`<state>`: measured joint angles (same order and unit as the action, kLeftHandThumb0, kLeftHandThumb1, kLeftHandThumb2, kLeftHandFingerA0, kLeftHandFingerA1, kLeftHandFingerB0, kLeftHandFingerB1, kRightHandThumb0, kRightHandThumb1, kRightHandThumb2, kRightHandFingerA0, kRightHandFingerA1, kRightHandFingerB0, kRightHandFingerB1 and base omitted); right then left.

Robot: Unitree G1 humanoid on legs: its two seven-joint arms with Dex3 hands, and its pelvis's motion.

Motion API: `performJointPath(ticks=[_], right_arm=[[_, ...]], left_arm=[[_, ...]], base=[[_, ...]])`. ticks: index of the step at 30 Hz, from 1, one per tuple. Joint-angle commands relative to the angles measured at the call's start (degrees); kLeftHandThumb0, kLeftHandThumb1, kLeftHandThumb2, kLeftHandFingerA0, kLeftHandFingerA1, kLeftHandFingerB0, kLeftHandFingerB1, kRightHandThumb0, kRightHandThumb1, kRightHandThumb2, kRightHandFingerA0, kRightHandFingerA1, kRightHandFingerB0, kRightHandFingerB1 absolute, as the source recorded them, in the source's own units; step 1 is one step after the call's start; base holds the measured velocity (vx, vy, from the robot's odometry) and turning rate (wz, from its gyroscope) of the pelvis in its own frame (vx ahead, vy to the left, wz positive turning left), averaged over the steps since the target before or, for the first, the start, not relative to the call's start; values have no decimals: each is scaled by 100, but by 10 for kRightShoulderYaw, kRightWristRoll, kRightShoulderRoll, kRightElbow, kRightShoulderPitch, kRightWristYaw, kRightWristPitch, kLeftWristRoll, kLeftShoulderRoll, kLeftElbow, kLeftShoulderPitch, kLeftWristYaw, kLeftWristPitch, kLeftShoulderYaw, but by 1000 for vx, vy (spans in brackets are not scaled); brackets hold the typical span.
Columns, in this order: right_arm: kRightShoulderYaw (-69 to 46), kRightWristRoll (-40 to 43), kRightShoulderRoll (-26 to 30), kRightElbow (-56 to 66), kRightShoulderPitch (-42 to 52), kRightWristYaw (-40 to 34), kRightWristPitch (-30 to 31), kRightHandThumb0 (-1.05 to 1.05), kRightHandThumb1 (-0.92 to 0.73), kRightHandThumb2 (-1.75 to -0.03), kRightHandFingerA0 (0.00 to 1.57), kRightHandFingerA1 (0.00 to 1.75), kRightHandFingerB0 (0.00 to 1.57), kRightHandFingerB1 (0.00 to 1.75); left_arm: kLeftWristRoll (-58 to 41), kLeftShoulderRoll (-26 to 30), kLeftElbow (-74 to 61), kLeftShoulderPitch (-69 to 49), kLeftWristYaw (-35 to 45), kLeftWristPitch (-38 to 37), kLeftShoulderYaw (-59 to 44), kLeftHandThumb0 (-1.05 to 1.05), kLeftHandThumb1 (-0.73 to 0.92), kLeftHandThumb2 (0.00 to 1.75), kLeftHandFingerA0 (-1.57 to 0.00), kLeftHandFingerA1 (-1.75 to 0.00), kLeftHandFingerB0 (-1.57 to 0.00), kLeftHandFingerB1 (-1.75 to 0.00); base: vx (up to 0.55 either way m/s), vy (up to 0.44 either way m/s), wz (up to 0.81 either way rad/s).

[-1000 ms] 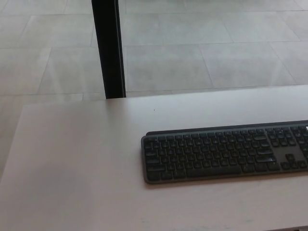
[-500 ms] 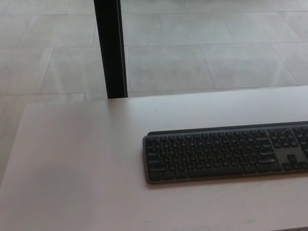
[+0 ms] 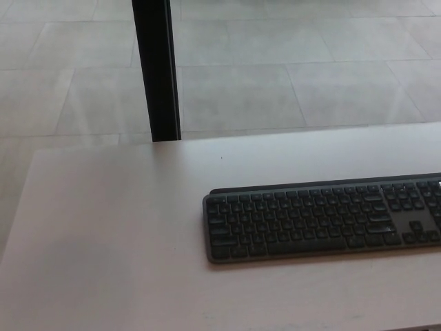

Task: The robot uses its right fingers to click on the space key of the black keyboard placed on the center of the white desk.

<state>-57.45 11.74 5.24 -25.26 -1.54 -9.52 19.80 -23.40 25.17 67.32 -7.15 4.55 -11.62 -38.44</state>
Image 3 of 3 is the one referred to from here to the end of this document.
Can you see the black vertical metal post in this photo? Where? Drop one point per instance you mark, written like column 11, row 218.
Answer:
column 155, row 69

